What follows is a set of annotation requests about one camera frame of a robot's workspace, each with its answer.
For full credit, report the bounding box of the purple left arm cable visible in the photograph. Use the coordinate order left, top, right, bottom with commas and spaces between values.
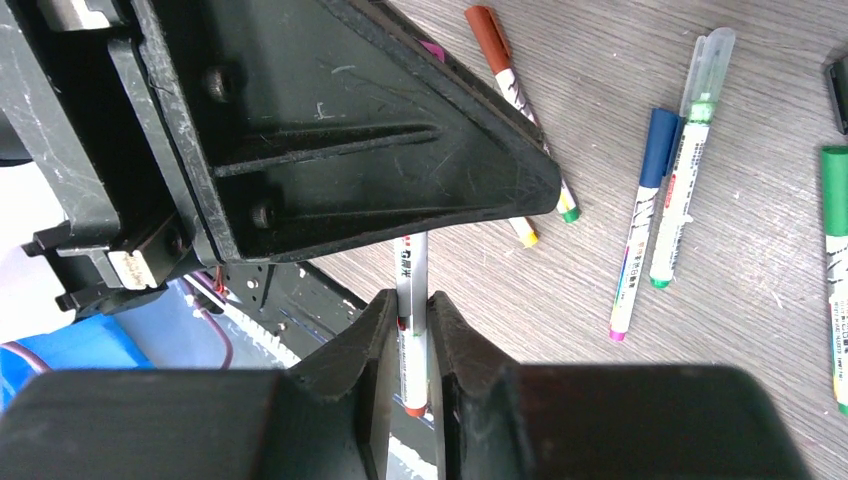
0, 271, 234, 372

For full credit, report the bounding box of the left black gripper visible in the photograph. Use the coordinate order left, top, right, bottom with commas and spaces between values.
1, 1, 219, 318

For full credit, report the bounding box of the clear capped green marker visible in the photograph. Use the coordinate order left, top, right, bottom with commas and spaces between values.
649, 27, 736, 289

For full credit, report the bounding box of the magenta capped marker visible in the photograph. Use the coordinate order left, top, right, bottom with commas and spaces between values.
393, 232, 429, 418

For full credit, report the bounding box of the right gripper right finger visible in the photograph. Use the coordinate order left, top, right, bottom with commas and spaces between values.
427, 292, 811, 479

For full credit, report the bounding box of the brown capped marker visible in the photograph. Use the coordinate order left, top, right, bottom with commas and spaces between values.
464, 5, 580, 223

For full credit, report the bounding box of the yellow capped marker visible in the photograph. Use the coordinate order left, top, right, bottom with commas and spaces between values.
508, 217, 538, 248

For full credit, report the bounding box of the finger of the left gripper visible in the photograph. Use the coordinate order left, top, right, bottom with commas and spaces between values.
132, 1, 560, 264

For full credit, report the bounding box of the blue capped marker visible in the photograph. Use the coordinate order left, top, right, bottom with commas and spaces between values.
609, 108, 682, 342

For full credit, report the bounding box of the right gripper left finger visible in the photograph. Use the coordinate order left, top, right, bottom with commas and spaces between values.
1, 290, 397, 479

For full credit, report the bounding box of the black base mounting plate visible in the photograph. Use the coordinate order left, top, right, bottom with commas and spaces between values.
186, 262, 436, 479

